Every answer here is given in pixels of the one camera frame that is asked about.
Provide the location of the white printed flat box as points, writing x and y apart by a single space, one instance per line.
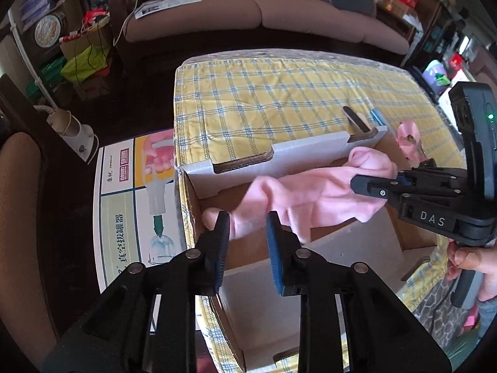
128 209

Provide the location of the yellow plaid tablecloth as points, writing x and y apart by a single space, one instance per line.
291 93

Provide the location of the black nail file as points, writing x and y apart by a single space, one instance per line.
351 118

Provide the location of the person's right hand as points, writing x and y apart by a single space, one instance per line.
471 258

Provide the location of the green plastic bag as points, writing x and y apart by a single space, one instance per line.
83 64

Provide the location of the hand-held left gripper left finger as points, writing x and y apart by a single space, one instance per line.
217 248

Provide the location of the white garment steamer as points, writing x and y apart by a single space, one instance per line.
73 136

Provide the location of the printed paper sheets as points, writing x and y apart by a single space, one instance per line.
167 4

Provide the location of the white cardboard box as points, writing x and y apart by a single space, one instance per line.
248 163

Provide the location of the purple plastic bin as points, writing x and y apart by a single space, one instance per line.
435 75

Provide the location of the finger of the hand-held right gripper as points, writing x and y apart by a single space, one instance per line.
374 188
425 171

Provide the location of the blue nail file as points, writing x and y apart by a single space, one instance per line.
379 119

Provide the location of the pink cloth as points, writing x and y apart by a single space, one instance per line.
310 194

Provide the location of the brown padded chair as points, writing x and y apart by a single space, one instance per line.
19 221

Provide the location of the round printed tin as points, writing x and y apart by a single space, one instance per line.
48 29

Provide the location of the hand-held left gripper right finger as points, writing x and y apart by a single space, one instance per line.
273 252

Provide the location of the brown fabric sofa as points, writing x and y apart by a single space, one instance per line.
217 7

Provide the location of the brown cardboard box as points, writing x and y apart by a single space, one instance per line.
77 42

